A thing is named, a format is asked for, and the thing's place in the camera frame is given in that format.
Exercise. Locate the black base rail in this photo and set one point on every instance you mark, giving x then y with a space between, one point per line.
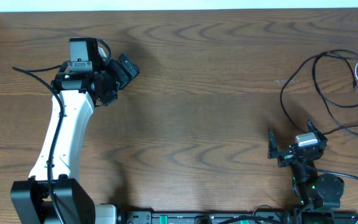
197 217

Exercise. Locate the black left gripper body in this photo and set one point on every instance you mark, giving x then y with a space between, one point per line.
118 76

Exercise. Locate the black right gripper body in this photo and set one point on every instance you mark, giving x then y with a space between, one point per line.
286 160

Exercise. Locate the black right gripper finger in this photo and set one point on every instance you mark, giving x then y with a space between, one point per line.
272 145
312 128

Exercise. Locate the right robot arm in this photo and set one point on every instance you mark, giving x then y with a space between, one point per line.
319 194

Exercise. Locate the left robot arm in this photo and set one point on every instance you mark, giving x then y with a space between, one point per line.
52 193

